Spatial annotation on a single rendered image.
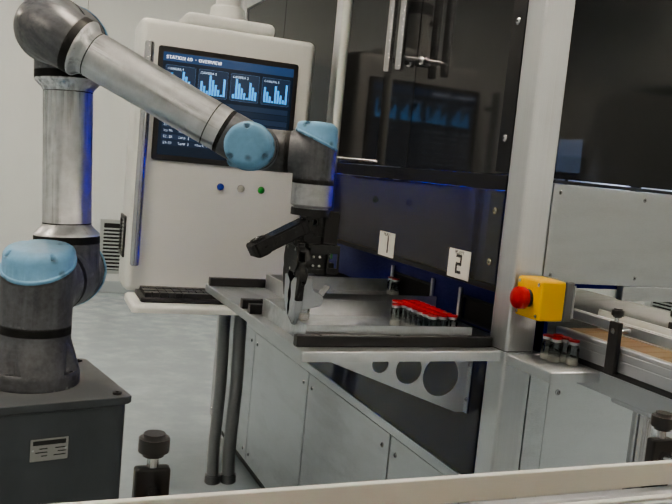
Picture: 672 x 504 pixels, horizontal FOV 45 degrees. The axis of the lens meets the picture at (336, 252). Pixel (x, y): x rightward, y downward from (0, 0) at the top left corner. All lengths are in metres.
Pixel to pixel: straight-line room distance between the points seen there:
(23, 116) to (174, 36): 4.55
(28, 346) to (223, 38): 1.22
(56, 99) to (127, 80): 0.20
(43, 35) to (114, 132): 5.48
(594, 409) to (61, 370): 1.02
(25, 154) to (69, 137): 5.30
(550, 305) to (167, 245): 1.20
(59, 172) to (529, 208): 0.85
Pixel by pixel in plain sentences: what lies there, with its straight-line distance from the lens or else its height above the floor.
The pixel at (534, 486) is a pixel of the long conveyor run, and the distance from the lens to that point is 0.67.
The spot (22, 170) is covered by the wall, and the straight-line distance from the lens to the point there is 6.79.
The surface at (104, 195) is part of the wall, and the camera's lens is 6.85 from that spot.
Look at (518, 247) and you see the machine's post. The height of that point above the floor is 1.08.
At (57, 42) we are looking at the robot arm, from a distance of 1.36.
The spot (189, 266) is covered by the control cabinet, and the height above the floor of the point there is 0.88.
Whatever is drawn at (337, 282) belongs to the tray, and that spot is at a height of 0.90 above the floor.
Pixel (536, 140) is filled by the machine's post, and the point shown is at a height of 1.28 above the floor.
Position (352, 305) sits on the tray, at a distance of 1.72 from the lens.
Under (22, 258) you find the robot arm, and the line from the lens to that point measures 1.37.
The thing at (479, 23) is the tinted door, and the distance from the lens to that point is 1.74.
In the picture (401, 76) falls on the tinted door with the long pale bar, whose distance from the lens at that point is 2.02.
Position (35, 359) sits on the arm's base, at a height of 0.84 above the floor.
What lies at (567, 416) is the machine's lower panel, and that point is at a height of 0.75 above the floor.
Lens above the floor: 1.19
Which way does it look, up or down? 6 degrees down
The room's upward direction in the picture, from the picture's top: 5 degrees clockwise
